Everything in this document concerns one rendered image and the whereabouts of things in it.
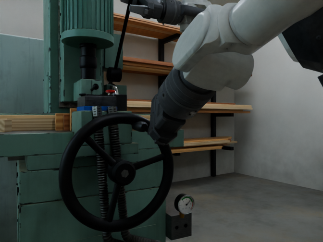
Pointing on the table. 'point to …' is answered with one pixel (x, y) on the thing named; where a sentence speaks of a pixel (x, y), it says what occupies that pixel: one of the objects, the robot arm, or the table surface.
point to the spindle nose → (88, 60)
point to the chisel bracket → (81, 87)
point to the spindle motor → (87, 22)
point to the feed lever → (111, 73)
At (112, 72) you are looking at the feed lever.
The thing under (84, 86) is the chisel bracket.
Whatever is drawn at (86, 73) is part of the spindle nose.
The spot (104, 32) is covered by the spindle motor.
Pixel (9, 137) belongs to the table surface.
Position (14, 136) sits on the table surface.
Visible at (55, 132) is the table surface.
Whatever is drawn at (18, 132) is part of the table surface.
